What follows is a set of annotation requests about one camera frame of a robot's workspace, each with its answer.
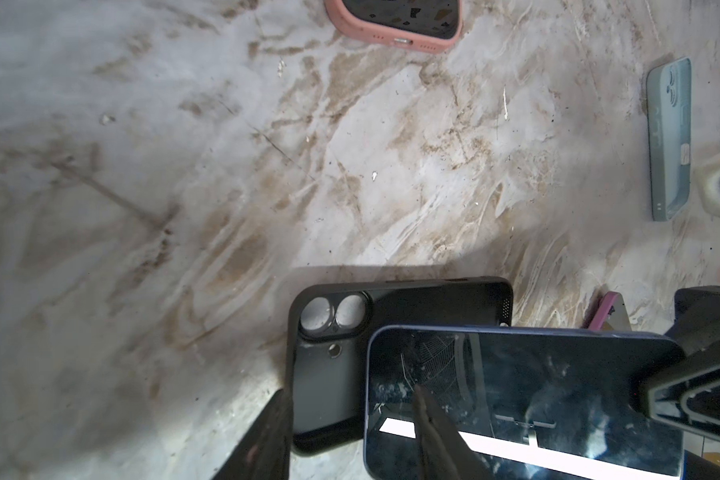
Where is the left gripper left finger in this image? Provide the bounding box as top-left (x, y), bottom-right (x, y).
top-left (213, 389), bottom-right (293, 480)

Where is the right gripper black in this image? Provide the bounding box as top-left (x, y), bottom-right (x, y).
top-left (640, 286), bottom-right (720, 442)

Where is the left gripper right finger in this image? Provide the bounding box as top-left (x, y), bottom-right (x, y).
top-left (412, 385), bottom-right (494, 480)

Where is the black phone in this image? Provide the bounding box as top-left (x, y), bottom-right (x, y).
top-left (586, 291), bottom-right (632, 332)
top-left (342, 0), bottom-right (461, 39)
top-left (363, 326), bottom-right (684, 479)

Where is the black phone case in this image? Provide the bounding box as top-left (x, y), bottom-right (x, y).
top-left (286, 277), bottom-right (513, 456)

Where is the pink phone case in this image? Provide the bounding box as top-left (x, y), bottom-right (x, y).
top-left (323, 0), bottom-right (463, 54)

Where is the light blue phone case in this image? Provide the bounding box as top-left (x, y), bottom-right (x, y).
top-left (646, 58), bottom-right (692, 222)

